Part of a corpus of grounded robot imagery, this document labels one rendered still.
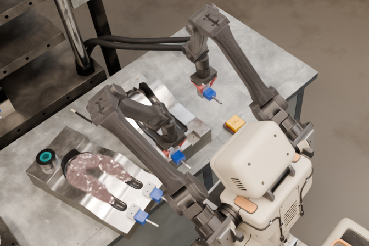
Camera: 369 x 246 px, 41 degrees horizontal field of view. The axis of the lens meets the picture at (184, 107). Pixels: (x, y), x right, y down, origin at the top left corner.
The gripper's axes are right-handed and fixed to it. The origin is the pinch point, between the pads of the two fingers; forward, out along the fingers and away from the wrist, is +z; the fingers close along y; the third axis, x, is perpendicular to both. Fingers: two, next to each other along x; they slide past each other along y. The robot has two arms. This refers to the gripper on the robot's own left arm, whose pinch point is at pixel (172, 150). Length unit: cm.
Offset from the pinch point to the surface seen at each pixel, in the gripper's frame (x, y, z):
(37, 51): -79, 13, -11
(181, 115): -12.4, -15.3, 2.5
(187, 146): 1.8, -6.1, 2.0
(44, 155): -34, 40, -2
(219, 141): 4.5, -21.2, 11.0
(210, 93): -8.7, -29.1, -3.9
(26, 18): -101, 5, -13
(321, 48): -43, -164, 91
